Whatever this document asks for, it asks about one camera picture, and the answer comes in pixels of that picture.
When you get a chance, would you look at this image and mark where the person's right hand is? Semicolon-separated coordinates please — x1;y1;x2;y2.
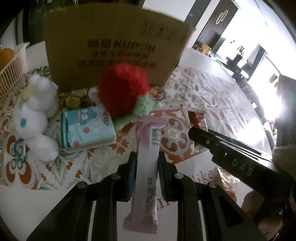
240;189;296;241

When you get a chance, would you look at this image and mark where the blue cartoon tissue pack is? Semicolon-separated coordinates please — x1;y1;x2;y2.
60;105;116;153

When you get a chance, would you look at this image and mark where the floral patterned table mat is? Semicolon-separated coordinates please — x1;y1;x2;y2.
0;65;266;190

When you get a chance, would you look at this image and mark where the dark cabinet door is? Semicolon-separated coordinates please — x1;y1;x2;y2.
194;0;239;50

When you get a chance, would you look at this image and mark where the small red packet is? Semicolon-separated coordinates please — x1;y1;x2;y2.
188;111;208;131

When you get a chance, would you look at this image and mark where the white plastic basket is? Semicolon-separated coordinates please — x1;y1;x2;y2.
0;42;30;100

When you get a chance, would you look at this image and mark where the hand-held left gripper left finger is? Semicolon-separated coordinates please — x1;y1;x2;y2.
26;151;138;241

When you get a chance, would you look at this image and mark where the brown cardboard box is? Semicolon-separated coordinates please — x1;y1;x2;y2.
43;2;197;91

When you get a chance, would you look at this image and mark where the red strawberry plush toy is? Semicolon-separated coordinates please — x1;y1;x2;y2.
89;63;156;130

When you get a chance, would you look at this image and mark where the white plush toy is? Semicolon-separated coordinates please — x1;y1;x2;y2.
11;74;60;162

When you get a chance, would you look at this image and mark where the blue carabiner clip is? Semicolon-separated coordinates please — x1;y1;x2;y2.
11;138;28;162

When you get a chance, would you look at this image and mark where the pink snack bar packet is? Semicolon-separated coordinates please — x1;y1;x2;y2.
122;117;168;234

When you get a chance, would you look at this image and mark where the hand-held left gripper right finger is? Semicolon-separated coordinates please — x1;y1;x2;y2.
158;151;269;241

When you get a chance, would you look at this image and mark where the orange round object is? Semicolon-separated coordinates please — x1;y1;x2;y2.
0;47;16;70

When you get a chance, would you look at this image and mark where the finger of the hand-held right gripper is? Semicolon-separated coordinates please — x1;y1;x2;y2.
188;127;274;161

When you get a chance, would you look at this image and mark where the clear printed plastic bag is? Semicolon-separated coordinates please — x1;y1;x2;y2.
201;166;238;207

